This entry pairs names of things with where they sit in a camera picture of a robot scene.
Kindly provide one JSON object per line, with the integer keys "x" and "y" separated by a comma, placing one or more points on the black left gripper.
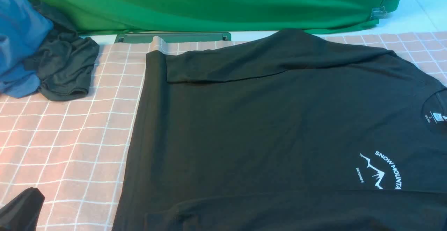
{"x": 22, "y": 212}

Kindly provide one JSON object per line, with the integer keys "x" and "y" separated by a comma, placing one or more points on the dark gray long-sleeved shirt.
{"x": 286, "y": 133}

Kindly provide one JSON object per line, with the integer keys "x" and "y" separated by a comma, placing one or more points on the pink grid tablecloth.
{"x": 75, "y": 152}

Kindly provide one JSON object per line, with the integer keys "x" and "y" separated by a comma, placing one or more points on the dark gray crumpled garment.
{"x": 64, "y": 62}

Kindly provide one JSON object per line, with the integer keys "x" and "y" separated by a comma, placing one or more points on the blue garment in pile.
{"x": 22, "y": 30}

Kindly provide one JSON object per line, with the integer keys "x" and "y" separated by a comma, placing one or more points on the green backdrop cloth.
{"x": 320, "y": 17}

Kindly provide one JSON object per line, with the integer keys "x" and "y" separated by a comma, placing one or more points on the metal binder clip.
{"x": 378, "y": 13}

